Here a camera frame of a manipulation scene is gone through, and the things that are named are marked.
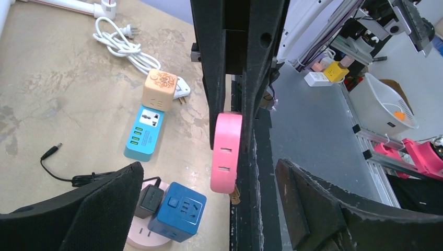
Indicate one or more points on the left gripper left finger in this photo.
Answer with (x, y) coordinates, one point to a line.
(96, 216)

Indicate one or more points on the white PVC pipe frame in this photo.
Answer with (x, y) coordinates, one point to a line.
(106, 8)

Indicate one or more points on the black power adapter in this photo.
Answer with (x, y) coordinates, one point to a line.
(104, 176)

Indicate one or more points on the white plastic basket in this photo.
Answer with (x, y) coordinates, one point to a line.
(380, 108)

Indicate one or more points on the teal power strip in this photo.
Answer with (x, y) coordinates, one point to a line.
(144, 134)

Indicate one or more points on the pink square plug adapter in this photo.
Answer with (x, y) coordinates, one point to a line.
(225, 155)

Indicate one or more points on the blue cube socket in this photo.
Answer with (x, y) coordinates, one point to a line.
(179, 215)

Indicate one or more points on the yellow cube adapter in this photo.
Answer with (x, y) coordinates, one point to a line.
(337, 70)

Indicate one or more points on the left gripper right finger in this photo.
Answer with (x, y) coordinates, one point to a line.
(322, 216)

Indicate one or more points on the tan cube plug adapter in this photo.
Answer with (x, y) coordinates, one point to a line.
(159, 89)

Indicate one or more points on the white square wall adapter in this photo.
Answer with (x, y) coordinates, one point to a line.
(182, 89)

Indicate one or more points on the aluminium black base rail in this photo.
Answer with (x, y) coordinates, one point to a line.
(254, 221)

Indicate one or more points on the pink printed part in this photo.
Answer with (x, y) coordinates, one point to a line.
(426, 157)

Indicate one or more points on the round pink power socket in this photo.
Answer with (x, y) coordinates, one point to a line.
(139, 235)

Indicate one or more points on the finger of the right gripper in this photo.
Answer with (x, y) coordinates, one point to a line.
(264, 32)
(208, 18)

